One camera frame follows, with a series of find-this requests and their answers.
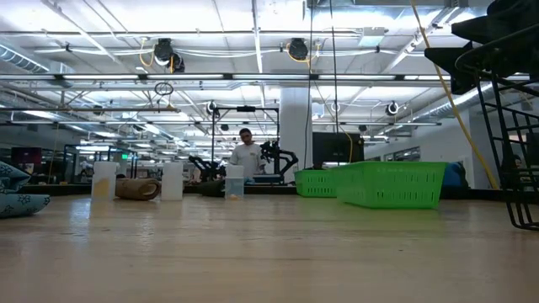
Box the black bandage roll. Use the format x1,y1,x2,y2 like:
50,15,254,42
200,179,227,198

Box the dark monitor screen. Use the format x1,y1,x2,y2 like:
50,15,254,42
10,146,43,169

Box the black aluminium table frame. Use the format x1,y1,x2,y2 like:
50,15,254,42
19,183,513,201

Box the person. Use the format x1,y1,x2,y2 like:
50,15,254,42
229,128,267,180
500,154,526,182

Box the small clear cup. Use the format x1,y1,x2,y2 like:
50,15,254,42
225,164,245,200

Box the white building column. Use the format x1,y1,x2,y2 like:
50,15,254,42
280,87,313,183

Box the black wire basket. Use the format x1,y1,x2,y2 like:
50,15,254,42
454,24,539,231

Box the white pill bottle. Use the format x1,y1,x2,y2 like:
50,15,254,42
161,162,184,202

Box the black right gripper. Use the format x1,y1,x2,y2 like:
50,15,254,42
424,0,539,96

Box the white pill bottle yellowish contents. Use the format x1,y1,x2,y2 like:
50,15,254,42
91,161,120,201

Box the black background rig frame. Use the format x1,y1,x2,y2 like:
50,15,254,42
211,105,280,178
62,144,138,180

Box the yellow hanging cable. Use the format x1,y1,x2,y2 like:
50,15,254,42
409,0,501,190

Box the green plastic slotted basket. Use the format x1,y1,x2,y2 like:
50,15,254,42
330,161,448,210
293,168,338,199

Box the black hanging cable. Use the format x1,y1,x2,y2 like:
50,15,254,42
328,0,340,166

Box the blue cushion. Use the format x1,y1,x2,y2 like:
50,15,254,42
440,162,469,189

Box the teal patterned cloth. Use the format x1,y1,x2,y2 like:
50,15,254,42
0,161,51,219

